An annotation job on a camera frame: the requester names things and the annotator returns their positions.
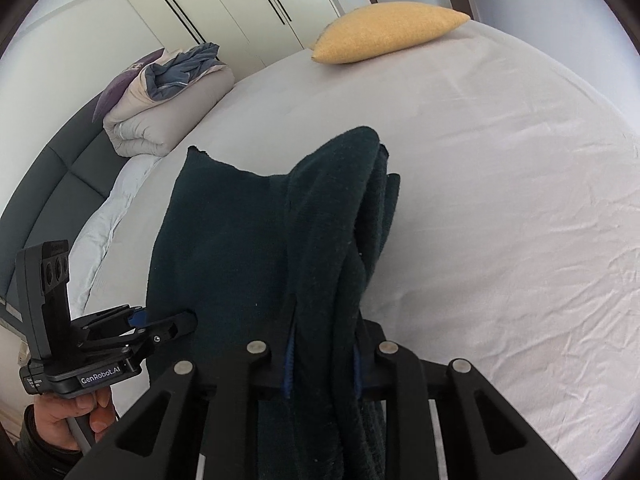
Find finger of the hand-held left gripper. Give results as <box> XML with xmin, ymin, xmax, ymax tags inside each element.
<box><xmin>79</xmin><ymin>311</ymin><xmax>197</xmax><ymax>357</ymax></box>
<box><xmin>74</xmin><ymin>304</ymin><xmax>149</xmax><ymax>337</ymax></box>

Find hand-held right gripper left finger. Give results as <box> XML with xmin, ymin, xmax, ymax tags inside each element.
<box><xmin>64</xmin><ymin>309</ymin><xmax>297</xmax><ymax>480</ymax></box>

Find person's left hand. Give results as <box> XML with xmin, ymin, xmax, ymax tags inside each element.
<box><xmin>32</xmin><ymin>386</ymin><xmax>119</xmax><ymax>451</ymax></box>

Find grey padded headboard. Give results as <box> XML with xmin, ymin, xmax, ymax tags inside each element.
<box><xmin>0</xmin><ymin>92</ymin><xmax>132</xmax><ymax>342</ymax></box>

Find bed with white sheet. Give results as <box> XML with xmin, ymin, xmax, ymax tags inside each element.
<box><xmin>67</xmin><ymin>10</ymin><xmax>640</xmax><ymax>480</ymax></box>

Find white quilted mattress pad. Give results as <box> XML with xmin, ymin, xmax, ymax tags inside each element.
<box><xmin>67</xmin><ymin>154</ymin><xmax>164</xmax><ymax>319</ymax></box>

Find dark green fleece garment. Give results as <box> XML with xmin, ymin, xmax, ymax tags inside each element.
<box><xmin>145</xmin><ymin>125</ymin><xmax>403</xmax><ymax>480</ymax></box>

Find purple pillow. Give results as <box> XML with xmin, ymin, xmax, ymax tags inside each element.
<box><xmin>91</xmin><ymin>48</ymin><xmax>166</xmax><ymax>124</ymax></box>

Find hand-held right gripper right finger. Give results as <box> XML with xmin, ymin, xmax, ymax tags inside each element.
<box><xmin>354</xmin><ymin>319</ymin><xmax>577</xmax><ymax>480</ymax></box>

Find folded beige and blue duvet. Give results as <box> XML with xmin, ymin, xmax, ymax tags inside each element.
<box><xmin>102</xmin><ymin>42</ymin><xmax>236</xmax><ymax>159</ymax></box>

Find person's left forearm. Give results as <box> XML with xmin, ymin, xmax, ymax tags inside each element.
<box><xmin>12</xmin><ymin>402</ymin><xmax>87</xmax><ymax>480</ymax></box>

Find cream wardrobe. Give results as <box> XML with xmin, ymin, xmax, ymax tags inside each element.
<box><xmin>117</xmin><ymin>0</ymin><xmax>374</xmax><ymax>72</ymax></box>

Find yellow pillow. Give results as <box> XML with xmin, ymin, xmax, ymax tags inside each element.
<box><xmin>311</xmin><ymin>2</ymin><xmax>471</xmax><ymax>65</ymax></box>

